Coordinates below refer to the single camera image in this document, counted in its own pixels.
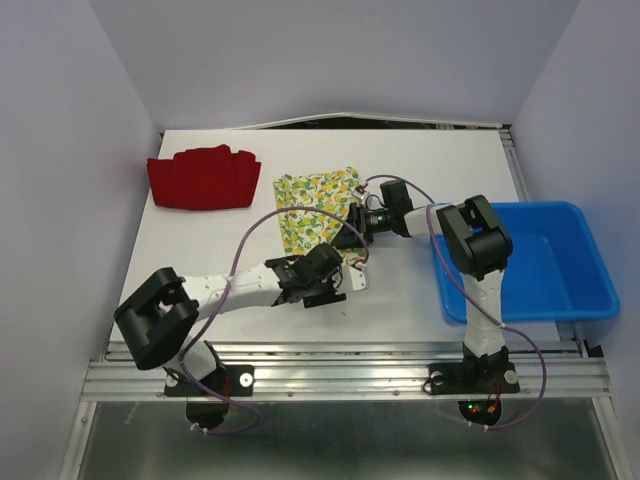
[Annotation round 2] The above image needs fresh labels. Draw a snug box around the red folded skirt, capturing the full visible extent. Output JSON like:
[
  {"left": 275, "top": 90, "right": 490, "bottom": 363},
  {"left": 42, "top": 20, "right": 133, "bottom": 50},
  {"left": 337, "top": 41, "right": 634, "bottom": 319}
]
[{"left": 146, "top": 144, "right": 262, "bottom": 211}]

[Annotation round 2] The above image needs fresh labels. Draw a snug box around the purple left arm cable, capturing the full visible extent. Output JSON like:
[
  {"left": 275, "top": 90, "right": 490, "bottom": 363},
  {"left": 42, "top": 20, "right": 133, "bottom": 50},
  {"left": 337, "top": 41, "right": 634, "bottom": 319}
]
[{"left": 179, "top": 205, "right": 374, "bottom": 435}]

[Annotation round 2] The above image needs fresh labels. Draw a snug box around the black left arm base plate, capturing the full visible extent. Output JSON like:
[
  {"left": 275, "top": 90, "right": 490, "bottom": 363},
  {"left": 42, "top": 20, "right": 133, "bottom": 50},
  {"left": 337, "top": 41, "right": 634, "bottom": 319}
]
[{"left": 164, "top": 364, "right": 255, "bottom": 398}]

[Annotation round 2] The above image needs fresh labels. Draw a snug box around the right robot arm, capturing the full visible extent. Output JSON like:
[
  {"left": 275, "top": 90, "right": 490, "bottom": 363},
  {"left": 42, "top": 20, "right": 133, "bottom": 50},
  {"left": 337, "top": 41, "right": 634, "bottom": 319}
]
[{"left": 331, "top": 177, "right": 519, "bottom": 395}]

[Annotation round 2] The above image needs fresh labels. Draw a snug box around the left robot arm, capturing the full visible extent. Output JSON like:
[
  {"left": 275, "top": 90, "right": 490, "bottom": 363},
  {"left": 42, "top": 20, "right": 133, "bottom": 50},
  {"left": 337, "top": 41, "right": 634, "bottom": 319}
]
[{"left": 114, "top": 243, "right": 346, "bottom": 394}]

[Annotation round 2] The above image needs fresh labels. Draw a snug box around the aluminium front rail frame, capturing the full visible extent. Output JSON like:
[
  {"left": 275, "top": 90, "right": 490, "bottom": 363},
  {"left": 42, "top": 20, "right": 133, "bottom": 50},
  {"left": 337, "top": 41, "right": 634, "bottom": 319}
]
[{"left": 81, "top": 341, "right": 611, "bottom": 402}]

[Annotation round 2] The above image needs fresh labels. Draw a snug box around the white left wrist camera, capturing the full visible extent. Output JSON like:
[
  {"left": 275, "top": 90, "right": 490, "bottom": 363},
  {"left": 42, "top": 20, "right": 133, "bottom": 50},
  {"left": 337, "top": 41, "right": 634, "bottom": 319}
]
[{"left": 343, "top": 264, "right": 369, "bottom": 292}]

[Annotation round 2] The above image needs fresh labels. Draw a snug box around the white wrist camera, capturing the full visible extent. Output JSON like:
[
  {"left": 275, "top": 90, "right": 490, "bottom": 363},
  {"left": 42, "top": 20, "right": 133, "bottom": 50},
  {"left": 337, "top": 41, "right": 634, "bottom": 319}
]
[
  {"left": 343, "top": 264, "right": 369, "bottom": 292},
  {"left": 352, "top": 183, "right": 372, "bottom": 210}
]

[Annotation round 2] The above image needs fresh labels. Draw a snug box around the lemon print skirt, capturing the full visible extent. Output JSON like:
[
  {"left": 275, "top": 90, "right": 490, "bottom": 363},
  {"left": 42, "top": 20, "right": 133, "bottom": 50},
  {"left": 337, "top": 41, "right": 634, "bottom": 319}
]
[{"left": 273, "top": 167, "right": 360, "bottom": 255}]

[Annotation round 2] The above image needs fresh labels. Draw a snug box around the blue plastic bin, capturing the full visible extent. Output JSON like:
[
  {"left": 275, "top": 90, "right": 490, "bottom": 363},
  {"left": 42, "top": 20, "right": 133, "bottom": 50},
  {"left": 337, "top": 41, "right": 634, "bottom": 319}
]
[{"left": 427, "top": 200, "right": 622, "bottom": 326}]

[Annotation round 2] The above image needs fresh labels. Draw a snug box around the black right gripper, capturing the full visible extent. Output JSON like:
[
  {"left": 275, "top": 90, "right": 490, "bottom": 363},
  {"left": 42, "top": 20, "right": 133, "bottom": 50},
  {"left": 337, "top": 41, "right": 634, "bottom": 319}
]
[{"left": 331, "top": 202, "right": 393, "bottom": 250}]

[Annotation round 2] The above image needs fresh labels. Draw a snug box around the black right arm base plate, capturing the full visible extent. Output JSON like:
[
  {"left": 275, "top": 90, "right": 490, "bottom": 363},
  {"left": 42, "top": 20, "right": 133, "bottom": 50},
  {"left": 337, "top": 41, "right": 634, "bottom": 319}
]
[{"left": 422, "top": 362, "right": 520, "bottom": 396}]

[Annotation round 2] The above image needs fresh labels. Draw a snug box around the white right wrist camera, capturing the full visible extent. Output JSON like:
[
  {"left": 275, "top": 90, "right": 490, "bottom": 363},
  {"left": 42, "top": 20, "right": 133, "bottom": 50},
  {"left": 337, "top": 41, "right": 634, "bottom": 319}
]
[{"left": 352, "top": 183, "right": 372, "bottom": 210}]

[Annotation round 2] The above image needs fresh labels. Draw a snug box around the aluminium right side rail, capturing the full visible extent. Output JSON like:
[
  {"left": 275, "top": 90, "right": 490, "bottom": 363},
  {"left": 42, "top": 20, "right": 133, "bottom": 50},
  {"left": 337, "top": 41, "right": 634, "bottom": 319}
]
[{"left": 498, "top": 127, "right": 530, "bottom": 202}]

